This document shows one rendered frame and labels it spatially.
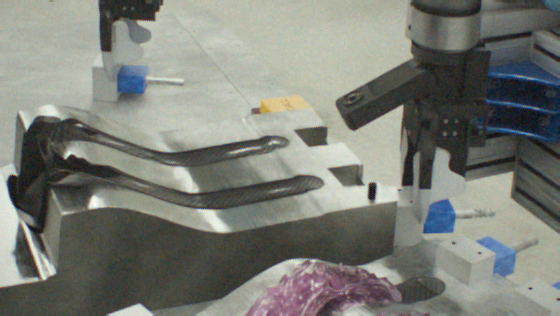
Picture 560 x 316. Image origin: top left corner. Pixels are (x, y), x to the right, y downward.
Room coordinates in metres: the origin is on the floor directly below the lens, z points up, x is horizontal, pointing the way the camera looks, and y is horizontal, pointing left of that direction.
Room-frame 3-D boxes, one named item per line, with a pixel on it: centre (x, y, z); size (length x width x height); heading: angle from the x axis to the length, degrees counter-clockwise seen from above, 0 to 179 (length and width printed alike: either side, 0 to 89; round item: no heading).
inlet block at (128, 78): (1.65, 0.21, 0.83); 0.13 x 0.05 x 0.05; 87
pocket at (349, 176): (1.25, -0.09, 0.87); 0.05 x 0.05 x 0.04; 22
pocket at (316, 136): (1.35, -0.05, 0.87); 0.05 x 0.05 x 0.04; 22
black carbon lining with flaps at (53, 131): (1.22, 0.13, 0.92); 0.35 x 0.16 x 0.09; 112
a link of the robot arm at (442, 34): (1.28, -0.18, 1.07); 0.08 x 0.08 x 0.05
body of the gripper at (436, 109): (1.28, -0.18, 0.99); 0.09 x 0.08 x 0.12; 99
